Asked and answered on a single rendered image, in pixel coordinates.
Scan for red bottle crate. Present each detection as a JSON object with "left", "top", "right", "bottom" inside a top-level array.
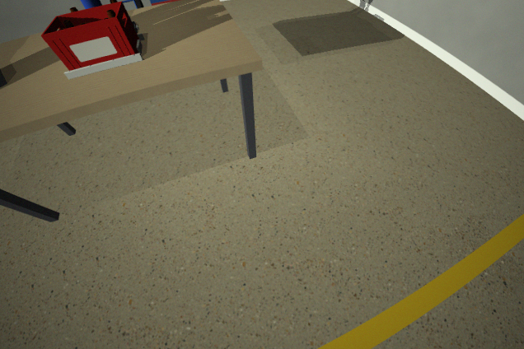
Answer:
[{"left": 51, "top": 2, "right": 139, "bottom": 71}]

